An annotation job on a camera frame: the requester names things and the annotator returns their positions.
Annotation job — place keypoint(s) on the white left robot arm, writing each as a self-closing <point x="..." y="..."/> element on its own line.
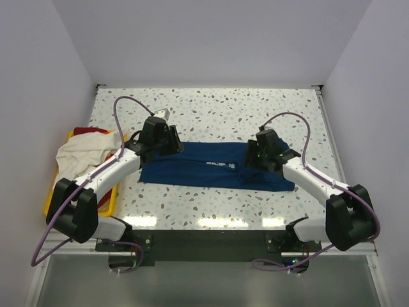
<point x="73" y="209"/>

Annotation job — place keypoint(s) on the blue Mickey Mouse t-shirt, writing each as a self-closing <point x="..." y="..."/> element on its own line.
<point x="217" y="165"/>

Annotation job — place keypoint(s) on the aluminium frame rail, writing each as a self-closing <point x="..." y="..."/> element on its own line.
<point x="88" y="248"/>

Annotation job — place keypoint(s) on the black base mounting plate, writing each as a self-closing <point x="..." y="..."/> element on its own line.
<point x="153" y="246"/>

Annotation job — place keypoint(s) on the white t-shirt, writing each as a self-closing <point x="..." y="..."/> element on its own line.
<point x="84" y="152"/>

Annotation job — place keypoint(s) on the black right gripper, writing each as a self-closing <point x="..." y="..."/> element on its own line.
<point x="249" y="158"/>

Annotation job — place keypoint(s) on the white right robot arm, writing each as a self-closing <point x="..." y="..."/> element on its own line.
<point x="349" y="214"/>

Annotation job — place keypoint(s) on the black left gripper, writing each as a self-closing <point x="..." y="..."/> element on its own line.
<point x="176" y="146"/>

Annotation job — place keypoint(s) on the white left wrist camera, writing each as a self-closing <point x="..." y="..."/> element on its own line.
<point x="163" y="114"/>

